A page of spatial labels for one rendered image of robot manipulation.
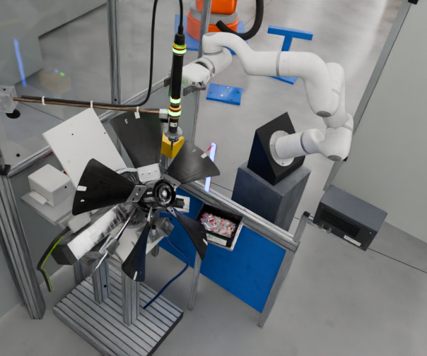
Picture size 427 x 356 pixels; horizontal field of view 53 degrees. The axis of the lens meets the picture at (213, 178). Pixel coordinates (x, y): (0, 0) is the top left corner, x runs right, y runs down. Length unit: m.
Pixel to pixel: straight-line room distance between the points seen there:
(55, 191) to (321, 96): 1.27
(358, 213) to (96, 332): 1.62
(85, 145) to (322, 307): 1.91
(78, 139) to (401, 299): 2.43
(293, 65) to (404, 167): 2.00
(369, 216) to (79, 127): 1.26
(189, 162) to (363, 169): 1.92
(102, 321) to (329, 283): 1.54
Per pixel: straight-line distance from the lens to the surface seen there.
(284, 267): 2.32
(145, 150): 1.76
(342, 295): 3.16
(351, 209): 1.86
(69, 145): 1.85
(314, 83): 1.63
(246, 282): 2.61
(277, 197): 2.27
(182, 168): 1.89
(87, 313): 2.76
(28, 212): 2.45
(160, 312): 2.72
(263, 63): 1.61
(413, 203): 3.60
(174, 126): 1.62
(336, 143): 1.99
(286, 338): 2.86
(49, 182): 2.17
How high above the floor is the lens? 2.47
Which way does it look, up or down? 43 degrees down
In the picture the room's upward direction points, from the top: 10 degrees clockwise
